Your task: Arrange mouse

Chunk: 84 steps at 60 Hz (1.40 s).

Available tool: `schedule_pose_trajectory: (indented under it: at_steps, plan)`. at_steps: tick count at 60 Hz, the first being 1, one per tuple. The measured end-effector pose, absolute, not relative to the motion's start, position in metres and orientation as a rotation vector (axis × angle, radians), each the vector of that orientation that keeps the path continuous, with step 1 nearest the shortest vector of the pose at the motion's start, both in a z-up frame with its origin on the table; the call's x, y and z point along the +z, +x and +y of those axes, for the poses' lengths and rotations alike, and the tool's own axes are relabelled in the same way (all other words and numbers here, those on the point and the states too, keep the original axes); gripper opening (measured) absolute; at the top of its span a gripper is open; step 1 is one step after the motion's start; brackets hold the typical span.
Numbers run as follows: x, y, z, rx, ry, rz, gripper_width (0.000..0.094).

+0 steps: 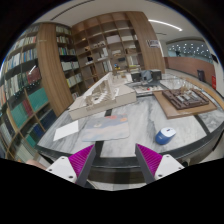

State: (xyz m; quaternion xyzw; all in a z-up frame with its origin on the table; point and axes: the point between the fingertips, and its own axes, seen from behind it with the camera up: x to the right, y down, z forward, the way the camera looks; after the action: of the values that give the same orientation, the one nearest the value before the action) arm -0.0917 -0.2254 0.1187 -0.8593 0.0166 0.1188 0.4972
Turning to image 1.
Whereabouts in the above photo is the wooden reception counter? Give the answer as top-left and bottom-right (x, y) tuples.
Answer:
(164, 57), (216, 85)

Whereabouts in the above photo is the clear acrylic model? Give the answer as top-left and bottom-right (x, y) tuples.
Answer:
(160, 76), (196, 89)

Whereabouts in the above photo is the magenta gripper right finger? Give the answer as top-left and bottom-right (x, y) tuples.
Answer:
(135, 144), (184, 184)

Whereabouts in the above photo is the blue and white computer mouse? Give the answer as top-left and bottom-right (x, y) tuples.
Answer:
(155, 127), (176, 145)

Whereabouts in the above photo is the red sign board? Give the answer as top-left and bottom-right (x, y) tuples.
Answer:
(212, 75), (216, 90)

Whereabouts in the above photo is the pastel patterned mouse pad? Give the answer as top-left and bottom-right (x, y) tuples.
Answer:
(82, 114), (130, 142)

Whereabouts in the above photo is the white paper sheet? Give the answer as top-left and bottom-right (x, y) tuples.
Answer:
(54, 121), (79, 141)

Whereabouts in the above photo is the white architectural building model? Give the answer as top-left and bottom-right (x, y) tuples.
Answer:
(69, 72), (137, 120)

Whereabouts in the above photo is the brown wooden site model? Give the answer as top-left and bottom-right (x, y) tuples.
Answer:
(153, 89), (217, 119)

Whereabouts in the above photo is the left wooden bookshelf with books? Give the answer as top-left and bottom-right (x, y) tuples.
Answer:
(0, 23), (85, 162)

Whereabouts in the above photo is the central wooden display shelf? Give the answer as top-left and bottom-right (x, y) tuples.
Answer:
(72, 11), (165, 89)

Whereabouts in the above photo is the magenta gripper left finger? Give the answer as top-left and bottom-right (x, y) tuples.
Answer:
(47, 145), (96, 187)

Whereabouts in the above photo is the grey architectural model on base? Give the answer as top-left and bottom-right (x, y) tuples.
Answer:
(128, 69), (163, 96)

